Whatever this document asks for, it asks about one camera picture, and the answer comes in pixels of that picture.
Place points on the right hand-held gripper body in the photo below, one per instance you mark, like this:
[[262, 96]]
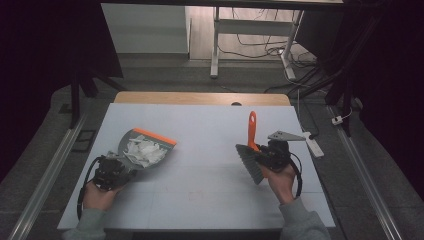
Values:
[[278, 156]]

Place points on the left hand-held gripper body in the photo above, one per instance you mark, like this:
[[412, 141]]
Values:
[[108, 173]]

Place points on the person's left hand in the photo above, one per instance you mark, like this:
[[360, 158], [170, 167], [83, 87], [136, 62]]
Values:
[[98, 198]]

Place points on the person's right hand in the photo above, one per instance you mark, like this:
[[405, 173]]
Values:
[[281, 185]]

